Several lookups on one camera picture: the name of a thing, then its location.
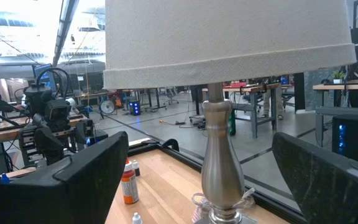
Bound black computer tower blue light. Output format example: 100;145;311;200
331;113;358;169

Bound black pillar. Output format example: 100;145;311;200
293;72;306;113

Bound round floor fan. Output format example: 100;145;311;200
99;99;116;116

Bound wooden top desk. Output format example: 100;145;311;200
312;79;358;110

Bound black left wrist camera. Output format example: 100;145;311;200
44;98;71;128

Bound clear lamp cord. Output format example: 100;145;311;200
191;186;257;224

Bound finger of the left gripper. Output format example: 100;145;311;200
32;112;65;166
74;119;95;146

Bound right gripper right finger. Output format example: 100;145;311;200
271;131;358;224

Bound silver table lamp white shade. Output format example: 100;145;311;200
103;0;358;224

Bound computer monitor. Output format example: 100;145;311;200
32;63;58;91

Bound pink small bottle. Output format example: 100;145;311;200
121;157;140;205

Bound wooden top workbench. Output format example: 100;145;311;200
201;82;282;139

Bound green plastic container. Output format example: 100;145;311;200
228;108;237;136

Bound computer tower blue lights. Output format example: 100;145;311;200
128;100;142;117

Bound wooden work table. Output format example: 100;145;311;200
0;113;88;146

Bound small potted plant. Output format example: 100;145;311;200
331;70;347;85

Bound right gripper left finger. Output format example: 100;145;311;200
0;130;130;224

